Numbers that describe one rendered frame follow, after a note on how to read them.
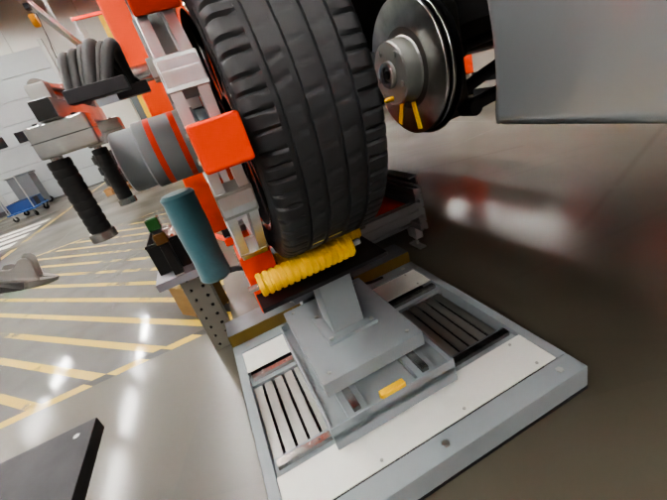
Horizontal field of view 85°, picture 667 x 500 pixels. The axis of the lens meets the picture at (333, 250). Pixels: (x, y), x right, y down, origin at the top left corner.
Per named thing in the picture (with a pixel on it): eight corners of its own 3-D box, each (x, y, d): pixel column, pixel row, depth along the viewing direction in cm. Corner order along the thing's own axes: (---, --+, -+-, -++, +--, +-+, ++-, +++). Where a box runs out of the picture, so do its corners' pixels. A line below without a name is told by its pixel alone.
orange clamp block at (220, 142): (246, 154, 61) (257, 158, 53) (200, 170, 59) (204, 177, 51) (230, 110, 58) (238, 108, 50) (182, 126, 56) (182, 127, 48)
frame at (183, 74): (288, 276, 70) (149, -72, 48) (255, 290, 69) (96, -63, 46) (244, 214, 118) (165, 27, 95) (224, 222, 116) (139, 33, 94)
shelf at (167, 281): (208, 272, 126) (204, 265, 125) (159, 293, 122) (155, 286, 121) (201, 238, 164) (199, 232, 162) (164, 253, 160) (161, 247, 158)
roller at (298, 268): (367, 254, 90) (361, 233, 88) (255, 306, 83) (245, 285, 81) (357, 247, 95) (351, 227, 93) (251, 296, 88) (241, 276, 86)
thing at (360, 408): (458, 382, 98) (453, 354, 94) (339, 453, 89) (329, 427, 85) (371, 302, 142) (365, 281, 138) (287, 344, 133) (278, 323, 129)
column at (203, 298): (238, 340, 160) (196, 258, 142) (216, 350, 157) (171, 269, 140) (235, 328, 168) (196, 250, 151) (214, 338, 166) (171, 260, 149)
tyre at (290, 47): (323, 214, 129) (430, 240, 67) (261, 240, 123) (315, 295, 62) (248, 12, 111) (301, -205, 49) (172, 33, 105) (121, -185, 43)
